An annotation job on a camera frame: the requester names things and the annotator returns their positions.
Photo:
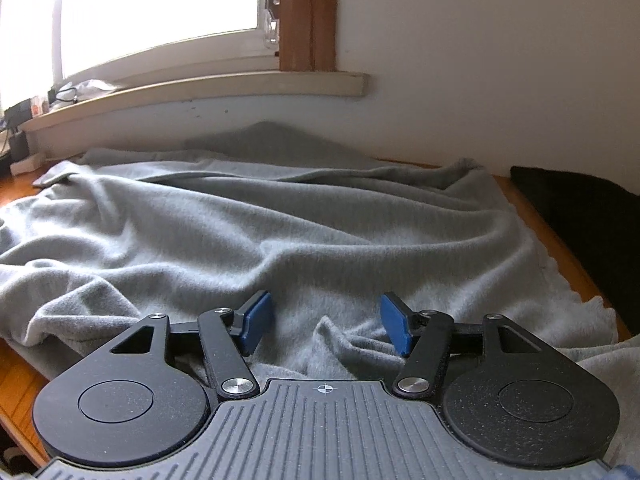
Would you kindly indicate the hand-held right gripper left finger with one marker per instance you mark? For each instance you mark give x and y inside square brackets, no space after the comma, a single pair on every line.
[257,320]

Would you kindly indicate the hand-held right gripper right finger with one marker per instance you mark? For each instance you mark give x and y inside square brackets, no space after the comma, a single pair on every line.
[395,322]

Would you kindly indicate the grey sweatshirt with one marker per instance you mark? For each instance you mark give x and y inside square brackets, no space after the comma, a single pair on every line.
[250,225]

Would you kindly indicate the black bag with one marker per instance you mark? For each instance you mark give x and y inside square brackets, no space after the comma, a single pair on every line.
[585,220]

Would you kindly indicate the beige window sill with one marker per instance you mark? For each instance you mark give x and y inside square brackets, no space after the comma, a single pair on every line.
[225,87]

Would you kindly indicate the white plastic block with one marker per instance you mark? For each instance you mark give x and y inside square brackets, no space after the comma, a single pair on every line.
[27,165]

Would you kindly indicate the clear plastic bag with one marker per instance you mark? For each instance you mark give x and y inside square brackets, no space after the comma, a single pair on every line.
[92,87]

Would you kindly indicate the dark grey cube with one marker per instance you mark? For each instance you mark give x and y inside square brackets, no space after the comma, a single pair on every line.
[18,146]

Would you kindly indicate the dark box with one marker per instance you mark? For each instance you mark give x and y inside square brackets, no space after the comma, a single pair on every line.
[19,112]

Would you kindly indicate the white window frame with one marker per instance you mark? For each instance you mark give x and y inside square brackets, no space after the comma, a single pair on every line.
[200,46]

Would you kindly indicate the wooden window frame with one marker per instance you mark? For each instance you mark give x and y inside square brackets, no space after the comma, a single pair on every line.
[307,15]

